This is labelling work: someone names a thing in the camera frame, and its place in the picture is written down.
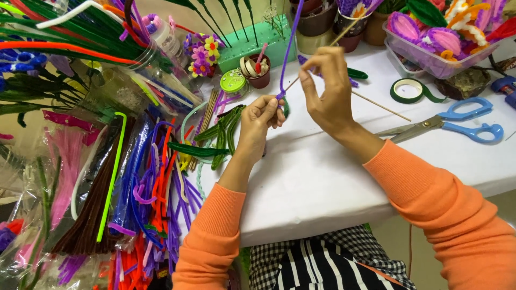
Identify person's right hand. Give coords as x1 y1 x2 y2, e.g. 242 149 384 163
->
298 46 363 140

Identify person's left hand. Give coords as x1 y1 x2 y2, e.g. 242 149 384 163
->
238 95 288 162

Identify long purple pipe cleaner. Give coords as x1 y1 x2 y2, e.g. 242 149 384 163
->
276 0 305 101

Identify thin wooden skewer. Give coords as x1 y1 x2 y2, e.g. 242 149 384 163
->
283 6 371 93
352 91 412 122

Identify dark red pot with tape rolls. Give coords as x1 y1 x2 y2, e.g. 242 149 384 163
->
240 53 271 89

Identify round green lidded container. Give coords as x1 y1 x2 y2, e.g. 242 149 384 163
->
220 68 248 96

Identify pile of green pipe cleaner leaves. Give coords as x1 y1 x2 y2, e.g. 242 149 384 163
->
167 104 247 171

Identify green foam block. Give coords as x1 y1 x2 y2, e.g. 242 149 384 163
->
218 15 298 74

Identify bundle of wooden skewers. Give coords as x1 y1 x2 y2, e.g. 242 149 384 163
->
188 89 221 172

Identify beige plastic pot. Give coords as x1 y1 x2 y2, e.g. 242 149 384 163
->
295 27 336 56

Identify small purple pipe cleaner bouquet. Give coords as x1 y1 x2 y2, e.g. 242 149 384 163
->
183 32 225 78

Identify short purple pipe cleaner piece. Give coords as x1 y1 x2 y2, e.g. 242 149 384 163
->
298 54 360 89

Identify row of green stems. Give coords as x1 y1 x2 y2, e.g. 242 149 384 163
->
164 0 260 48

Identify dark brown plastic pot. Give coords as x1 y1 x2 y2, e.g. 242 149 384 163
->
290 0 338 38

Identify dark red plastic pot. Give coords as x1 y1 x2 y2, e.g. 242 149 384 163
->
332 23 363 54

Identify pot with purple flower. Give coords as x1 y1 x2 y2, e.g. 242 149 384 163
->
335 0 384 38

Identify clear plastic bottle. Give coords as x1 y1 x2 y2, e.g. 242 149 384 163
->
148 14 191 67

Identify green floral tape roll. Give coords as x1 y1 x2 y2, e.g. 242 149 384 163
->
390 78 446 105

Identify terracotta coloured pot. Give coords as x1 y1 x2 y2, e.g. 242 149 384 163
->
364 10 391 47

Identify heap of coloured pipe cleaners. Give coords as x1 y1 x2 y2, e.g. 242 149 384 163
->
0 0 207 290

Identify checked and striped apron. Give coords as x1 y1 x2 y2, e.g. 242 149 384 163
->
249 225 417 290

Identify neon green pipe cleaner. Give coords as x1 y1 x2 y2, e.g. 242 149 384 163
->
96 111 128 243

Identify clear tub of pipe cleaner flowers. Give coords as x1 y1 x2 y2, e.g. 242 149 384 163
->
382 0 516 79

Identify brown rough stone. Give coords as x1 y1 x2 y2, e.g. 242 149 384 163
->
434 67 492 101

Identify brown pipe cleaner bundle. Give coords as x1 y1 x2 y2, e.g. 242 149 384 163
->
50 117 135 255

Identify pink pipe cleaner bundle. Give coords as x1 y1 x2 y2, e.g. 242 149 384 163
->
44 127 86 231

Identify blue glue gun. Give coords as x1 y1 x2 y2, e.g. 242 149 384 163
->
490 75 516 110

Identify blue handled scissors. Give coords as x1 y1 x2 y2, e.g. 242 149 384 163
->
375 97 504 144

